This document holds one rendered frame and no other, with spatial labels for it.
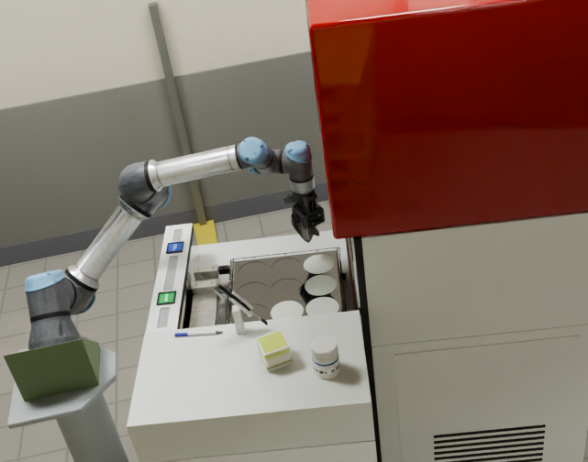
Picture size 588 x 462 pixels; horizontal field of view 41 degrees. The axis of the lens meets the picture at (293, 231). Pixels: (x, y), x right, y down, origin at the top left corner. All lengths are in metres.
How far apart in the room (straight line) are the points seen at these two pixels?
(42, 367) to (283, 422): 0.75
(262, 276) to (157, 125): 1.77
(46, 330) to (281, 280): 0.73
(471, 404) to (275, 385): 0.76
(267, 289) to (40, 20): 1.99
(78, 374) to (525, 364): 1.33
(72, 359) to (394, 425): 1.03
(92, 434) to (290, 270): 0.80
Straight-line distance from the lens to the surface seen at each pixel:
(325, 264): 2.56
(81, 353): 2.37
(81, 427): 2.58
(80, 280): 2.53
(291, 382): 2.09
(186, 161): 2.31
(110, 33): 3.98
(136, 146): 4.21
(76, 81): 4.08
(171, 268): 2.58
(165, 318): 2.39
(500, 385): 2.56
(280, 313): 2.40
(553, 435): 2.79
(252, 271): 2.58
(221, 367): 2.18
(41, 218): 4.45
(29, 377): 2.44
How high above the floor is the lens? 2.47
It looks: 35 degrees down
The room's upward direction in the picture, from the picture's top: 9 degrees counter-clockwise
